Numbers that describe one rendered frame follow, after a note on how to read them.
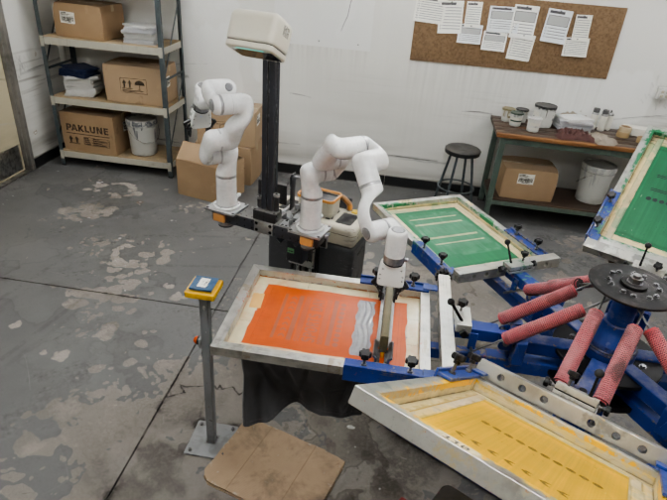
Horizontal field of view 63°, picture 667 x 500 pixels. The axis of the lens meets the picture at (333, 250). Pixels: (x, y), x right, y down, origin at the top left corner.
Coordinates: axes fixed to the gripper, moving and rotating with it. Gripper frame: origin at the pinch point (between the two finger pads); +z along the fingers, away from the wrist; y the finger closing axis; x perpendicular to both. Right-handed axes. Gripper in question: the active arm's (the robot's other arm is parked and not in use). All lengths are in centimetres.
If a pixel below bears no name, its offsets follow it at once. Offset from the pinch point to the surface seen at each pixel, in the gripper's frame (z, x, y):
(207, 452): 111, -2, 76
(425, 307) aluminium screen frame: 12.8, -14.9, -16.1
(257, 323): 17, 9, 49
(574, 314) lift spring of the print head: -9, 8, -65
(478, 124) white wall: 37, -381, -70
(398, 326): 16.3, -3.4, -6.1
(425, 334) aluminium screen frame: 12.7, 3.7, -16.3
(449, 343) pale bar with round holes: 7.5, 13.5, -24.2
